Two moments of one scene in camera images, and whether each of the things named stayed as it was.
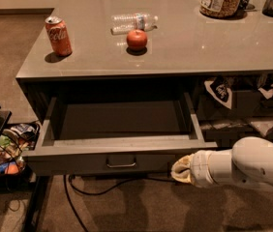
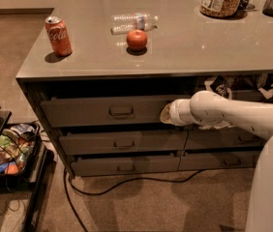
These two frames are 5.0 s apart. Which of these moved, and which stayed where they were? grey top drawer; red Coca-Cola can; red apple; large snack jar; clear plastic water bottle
Moved: grey top drawer
Stayed: red Coca-Cola can; red apple; large snack jar; clear plastic water bottle
